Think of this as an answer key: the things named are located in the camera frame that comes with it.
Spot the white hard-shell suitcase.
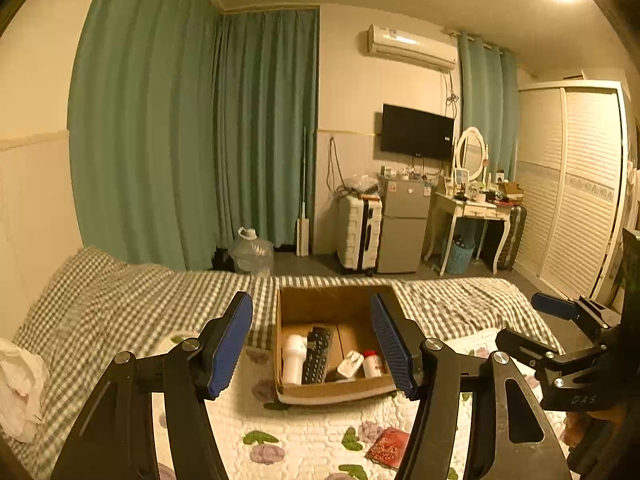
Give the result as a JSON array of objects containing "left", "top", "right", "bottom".
[{"left": 336, "top": 195, "right": 383, "bottom": 273}]

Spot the white dressing table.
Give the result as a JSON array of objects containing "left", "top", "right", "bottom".
[{"left": 423, "top": 192, "right": 512, "bottom": 278}]

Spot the black wall television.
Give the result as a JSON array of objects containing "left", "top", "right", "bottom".
[{"left": 380, "top": 104, "right": 454, "bottom": 162}]

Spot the narrow green window curtain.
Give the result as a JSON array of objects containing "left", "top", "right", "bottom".
[{"left": 458, "top": 32, "right": 520, "bottom": 180}]

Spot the dark suitcase by wardrobe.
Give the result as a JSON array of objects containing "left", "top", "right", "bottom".
[{"left": 498, "top": 205, "right": 527, "bottom": 270}]

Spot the green checked bed sheet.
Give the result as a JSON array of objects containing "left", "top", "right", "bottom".
[{"left": 0, "top": 245, "right": 564, "bottom": 480}]

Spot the clear large water jug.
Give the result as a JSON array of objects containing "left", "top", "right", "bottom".
[{"left": 229, "top": 226, "right": 274, "bottom": 278}]

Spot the large green curtain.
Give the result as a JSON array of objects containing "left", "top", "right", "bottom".
[{"left": 67, "top": 0, "right": 320, "bottom": 270}]

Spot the white louvered wardrobe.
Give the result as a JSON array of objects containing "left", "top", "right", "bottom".
[{"left": 515, "top": 80, "right": 629, "bottom": 298}]

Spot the person's right hand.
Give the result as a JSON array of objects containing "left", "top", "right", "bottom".
[{"left": 560, "top": 403, "right": 627, "bottom": 448}]

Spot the pink glitter card case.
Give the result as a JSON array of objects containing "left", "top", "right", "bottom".
[{"left": 366, "top": 427, "right": 410, "bottom": 470}]

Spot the white floral quilted mat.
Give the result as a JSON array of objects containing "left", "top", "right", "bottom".
[{"left": 152, "top": 328, "right": 498, "bottom": 479}]

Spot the white flat mop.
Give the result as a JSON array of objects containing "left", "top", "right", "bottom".
[{"left": 296, "top": 127, "right": 309, "bottom": 258}]

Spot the white cylindrical bottle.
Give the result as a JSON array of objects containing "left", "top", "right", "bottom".
[{"left": 282, "top": 334, "right": 307, "bottom": 386}]

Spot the blue laundry basket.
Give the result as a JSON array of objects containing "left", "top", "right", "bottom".
[{"left": 445, "top": 237, "right": 475, "bottom": 275}]

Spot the white small power adapter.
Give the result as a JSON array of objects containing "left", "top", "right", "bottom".
[{"left": 336, "top": 350, "right": 364, "bottom": 380}]

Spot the silver small refrigerator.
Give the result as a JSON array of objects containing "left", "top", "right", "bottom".
[{"left": 376, "top": 177, "right": 432, "bottom": 274}]

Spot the black remote control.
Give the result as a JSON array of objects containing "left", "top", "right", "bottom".
[{"left": 302, "top": 326, "right": 333, "bottom": 385}]

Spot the white red-capped pill bottle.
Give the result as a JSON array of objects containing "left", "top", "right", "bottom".
[{"left": 362, "top": 350, "right": 385, "bottom": 378}]

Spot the brown cardboard box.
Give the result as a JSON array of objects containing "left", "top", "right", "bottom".
[{"left": 273, "top": 285, "right": 399, "bottom": 406}]

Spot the white crumpled cloth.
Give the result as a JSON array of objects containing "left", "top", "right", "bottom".
[{"left": 0, "top": 339, "right": 49, "bottom": 443}]

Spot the white air conditioner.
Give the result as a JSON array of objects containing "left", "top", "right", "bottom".
[{"left": 367, "top": 25, "right": 458, "bottom": 72}]

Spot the white oval vanity mirror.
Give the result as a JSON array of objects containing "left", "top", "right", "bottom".
[{"left": 454, "top": 127, "right": 488, "bottom": 182}]

